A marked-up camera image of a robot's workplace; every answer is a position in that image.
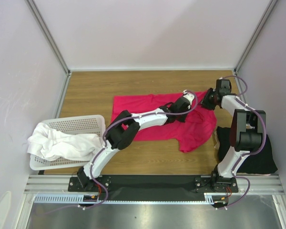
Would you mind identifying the black folded t shirt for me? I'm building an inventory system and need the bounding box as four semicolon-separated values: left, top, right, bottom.
215;126;278;175

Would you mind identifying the white laundry basket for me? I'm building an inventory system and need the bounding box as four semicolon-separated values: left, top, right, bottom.
30;114;106;171

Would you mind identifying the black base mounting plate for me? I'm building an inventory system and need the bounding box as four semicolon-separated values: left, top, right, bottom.
68;174;239;202

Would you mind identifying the white crumpled t shirt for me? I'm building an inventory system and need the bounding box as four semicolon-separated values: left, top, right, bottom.
27;123;102;161

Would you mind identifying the aluminium frame rail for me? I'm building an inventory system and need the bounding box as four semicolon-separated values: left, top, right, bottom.
23;174;284;206

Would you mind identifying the pink t shirt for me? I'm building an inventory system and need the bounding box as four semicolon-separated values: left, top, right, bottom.
112;90;217;153

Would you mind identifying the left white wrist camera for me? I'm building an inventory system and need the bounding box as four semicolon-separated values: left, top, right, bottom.
183;90;195;102

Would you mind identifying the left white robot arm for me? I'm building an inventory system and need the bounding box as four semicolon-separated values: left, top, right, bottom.
77;91;198;191

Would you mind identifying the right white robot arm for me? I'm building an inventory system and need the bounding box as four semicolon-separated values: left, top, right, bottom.
200;77;266;192

